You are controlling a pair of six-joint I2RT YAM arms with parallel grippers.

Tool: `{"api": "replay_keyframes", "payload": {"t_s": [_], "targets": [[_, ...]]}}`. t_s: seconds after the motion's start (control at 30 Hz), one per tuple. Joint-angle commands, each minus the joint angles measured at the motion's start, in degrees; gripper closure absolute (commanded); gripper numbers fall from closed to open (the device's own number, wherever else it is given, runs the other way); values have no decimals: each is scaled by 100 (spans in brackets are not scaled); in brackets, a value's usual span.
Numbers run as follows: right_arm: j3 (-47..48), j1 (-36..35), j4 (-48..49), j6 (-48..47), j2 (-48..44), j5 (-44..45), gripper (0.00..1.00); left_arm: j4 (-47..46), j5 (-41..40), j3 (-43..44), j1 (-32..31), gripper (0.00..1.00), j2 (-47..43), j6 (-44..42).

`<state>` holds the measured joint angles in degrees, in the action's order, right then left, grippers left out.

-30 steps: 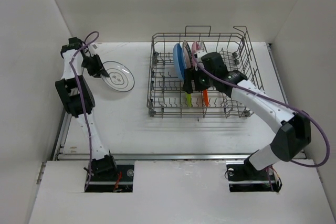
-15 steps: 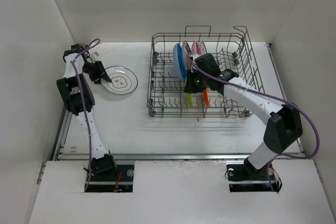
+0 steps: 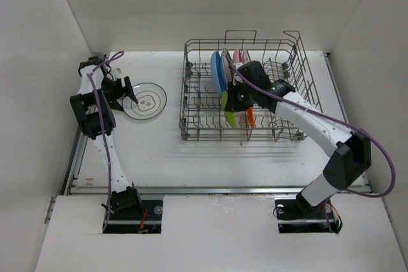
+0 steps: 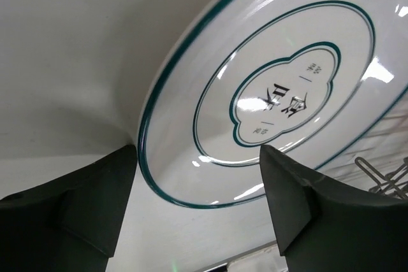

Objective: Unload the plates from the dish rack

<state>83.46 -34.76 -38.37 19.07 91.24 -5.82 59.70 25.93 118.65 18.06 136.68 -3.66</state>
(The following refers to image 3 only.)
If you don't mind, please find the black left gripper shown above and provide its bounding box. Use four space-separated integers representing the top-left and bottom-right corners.
100 76 136 111

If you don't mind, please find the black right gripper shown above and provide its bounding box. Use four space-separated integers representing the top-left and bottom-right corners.
226 79 257 111

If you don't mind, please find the white plate green rim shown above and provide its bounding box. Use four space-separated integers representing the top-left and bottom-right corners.
122 82 167 120

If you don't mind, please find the blue plate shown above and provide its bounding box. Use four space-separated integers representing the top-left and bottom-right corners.
210 51 227 96

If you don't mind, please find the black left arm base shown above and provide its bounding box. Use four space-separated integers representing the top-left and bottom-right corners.
102 199 164 234

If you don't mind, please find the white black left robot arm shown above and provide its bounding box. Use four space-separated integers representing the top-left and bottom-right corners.
69 52 143 219

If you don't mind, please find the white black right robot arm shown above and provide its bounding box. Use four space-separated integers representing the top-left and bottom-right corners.
230 61 372 217

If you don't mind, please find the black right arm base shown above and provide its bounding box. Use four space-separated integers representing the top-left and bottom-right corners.
273 198 343 234

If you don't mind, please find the white plate dark patterned rim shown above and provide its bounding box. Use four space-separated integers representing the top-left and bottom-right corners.
221 48 233 83

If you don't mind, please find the white plate orange sunburst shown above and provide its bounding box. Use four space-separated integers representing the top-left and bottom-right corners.
242 48 251 63

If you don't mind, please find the pink plate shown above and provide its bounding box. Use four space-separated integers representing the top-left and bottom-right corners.
233 49 245 63

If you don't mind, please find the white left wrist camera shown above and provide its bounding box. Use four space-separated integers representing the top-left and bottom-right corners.
110 64 123 79

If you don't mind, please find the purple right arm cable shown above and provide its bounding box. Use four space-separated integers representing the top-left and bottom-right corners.
228 58 396 233

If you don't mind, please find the grey wire dish rack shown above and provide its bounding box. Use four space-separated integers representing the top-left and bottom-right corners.
178 30 321 141

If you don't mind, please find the aluminium front rail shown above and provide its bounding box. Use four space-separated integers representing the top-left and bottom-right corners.
66 186 302 195

